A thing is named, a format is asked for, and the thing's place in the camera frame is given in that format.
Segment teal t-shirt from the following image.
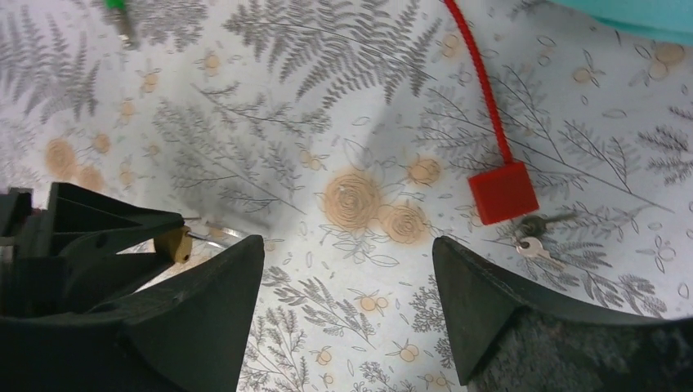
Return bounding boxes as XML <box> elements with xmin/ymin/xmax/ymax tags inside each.
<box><xmin>555</xmin><ymin>0</ymin><xmax>692</xmax><ymax>46</ymax></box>

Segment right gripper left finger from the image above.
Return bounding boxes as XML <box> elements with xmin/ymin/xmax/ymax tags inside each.
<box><xmin>1</xmin><ymin>235</ymin><xmax>265</xmax><ymax>391</ymax></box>

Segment red cable lock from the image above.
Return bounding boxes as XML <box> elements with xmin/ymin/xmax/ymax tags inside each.
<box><xmin>444</xmin><ymin>0</ymin><xmax>541</xmax><ymax>227</ymax></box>

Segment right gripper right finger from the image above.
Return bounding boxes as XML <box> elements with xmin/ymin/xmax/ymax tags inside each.
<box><xmin>432</xmin><ymin>237</ymin><xmax>692</xmax><ymax>391</ymax></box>

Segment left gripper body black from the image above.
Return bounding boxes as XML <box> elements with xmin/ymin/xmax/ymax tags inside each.
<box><xmin>1</xmin><ymin>188</ymin><xmax>49</xmax><ymax>271</ymax></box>

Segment brass padlock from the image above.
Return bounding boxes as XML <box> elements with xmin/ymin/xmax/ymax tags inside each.
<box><xmin>153</xmin><ymin>220</ymin><xmax>249</xmax><ymax>264</ymax></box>

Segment green cable lock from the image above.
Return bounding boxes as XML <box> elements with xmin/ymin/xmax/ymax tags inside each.
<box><xmin>103</xmin><ymin>0</ymin><xmax>137</xmax><ymax>50</ymax></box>

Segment floral table mat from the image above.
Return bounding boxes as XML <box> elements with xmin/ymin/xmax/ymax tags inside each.
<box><xmin>1</xmin><ymin>1</ymin><xmax>692</xmax><ymax>391</ymax></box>

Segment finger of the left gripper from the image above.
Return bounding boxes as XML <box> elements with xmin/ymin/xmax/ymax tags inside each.
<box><xmin>47</xmin><ymin>182</ymin><xmax>184</xmax><ymax>255</ymax></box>
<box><xmin>1</xmin><ymin>253</ymin><xmax>173</xmax><ymax>317</ymax></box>

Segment red lock keys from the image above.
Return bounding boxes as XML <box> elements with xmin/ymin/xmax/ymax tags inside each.
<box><xmin>515</xmin><ymin>212</ymin><xmax>577</xmax><ymax>270</ymax></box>

